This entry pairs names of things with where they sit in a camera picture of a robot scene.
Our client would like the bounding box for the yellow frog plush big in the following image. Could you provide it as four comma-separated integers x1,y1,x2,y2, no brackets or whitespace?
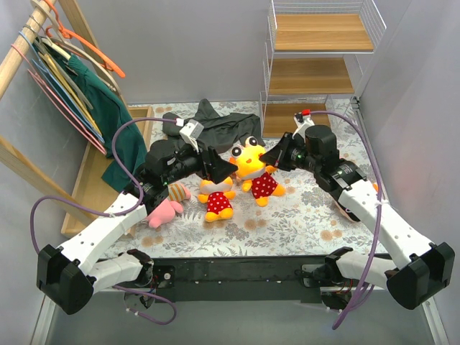
229,137,285,207

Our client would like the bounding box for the yellow frog plush small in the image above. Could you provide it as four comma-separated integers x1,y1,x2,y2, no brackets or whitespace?
198,177,236,223

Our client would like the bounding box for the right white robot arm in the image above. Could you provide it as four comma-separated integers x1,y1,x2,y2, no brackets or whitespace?
260,125,455,310

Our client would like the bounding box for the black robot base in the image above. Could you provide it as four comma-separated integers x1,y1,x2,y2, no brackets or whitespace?
96,254,389,310

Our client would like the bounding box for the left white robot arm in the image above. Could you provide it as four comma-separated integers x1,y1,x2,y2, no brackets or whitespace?
37,140,237,315

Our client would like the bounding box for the dark grey cloth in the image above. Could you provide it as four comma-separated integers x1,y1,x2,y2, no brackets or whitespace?
162,98,266,152

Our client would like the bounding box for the pink pig plush left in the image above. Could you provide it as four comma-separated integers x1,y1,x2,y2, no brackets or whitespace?
145,183,191,229

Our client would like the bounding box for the floral table mat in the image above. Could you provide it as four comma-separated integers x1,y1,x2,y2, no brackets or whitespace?
70,99,400,259

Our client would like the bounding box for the black-haired doll right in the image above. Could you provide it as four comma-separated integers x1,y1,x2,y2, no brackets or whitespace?
335,180,380,224

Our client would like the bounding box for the green shirt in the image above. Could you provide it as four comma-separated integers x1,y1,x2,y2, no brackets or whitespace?
46,46,149,192

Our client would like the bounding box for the wooden clothes rack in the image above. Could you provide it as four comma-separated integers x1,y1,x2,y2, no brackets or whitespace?
0,0,155,238

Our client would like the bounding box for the yellow hanger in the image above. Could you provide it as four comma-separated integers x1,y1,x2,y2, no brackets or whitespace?
39,52,102,137

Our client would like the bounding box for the orange hanger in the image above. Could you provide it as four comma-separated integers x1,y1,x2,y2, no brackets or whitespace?
44,0,126,78

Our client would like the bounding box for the pink hanger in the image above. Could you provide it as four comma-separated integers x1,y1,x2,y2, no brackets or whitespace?
11,44,106,155

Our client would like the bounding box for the beige hanger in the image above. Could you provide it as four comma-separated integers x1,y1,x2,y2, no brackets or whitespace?
30,1,124,101

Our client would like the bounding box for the blue hanger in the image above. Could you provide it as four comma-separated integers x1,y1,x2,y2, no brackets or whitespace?
19,31,104,144

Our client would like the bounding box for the grey hanger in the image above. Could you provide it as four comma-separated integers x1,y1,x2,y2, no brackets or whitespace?
36,35,93,109

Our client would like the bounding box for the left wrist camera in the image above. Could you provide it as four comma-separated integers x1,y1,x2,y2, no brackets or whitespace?
175,118,203,153

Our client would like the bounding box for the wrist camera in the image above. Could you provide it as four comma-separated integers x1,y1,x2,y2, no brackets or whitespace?
293,109,315,139
175,118,203,153

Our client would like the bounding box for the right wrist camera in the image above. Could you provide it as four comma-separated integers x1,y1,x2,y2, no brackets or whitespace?
293,109,315,139

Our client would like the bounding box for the wire and wood shelf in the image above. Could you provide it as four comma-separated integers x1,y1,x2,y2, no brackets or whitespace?
259,0,387,139

